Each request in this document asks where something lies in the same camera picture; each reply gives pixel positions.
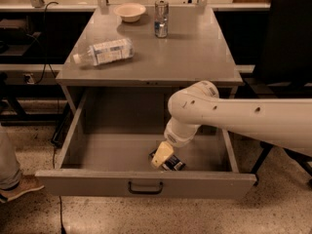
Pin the grey metal drawer cabinet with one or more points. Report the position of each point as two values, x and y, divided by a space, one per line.
194 50

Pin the white paper bowl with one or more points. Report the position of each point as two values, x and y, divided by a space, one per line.
130 12

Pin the wall power outlet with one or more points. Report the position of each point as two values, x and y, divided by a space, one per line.
28 79

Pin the clear plastic water bottle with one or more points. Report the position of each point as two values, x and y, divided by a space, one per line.
106 52

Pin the silver drink can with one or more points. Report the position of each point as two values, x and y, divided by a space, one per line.
161 16

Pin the grey trouser leg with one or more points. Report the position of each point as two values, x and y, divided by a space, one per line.
10 172

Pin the black drawer handle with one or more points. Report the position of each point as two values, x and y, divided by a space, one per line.
145 189

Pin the open grey top drawer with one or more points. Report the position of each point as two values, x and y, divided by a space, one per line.
110 141

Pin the blue rxbar blueberry wrapper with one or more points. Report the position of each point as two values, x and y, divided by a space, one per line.
172 164

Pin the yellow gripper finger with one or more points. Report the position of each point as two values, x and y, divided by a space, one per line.
164 152

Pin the tan shoe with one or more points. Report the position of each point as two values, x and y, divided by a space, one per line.
27 183

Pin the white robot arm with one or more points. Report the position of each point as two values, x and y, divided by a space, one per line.
227 114

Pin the black office chair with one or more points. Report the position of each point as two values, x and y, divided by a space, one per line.
283 69

